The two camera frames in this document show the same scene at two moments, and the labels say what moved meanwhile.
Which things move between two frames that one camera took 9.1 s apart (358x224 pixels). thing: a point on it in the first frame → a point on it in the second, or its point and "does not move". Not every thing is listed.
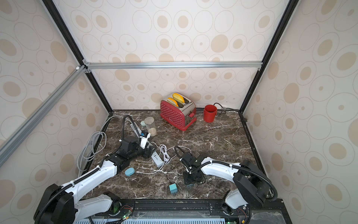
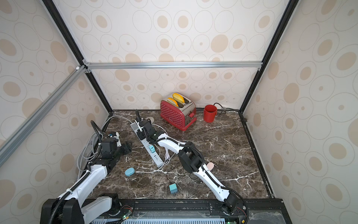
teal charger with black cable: [173, 187] does not move
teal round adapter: [129, 171] does not move
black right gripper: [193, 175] → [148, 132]
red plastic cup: [209, 112] does not move
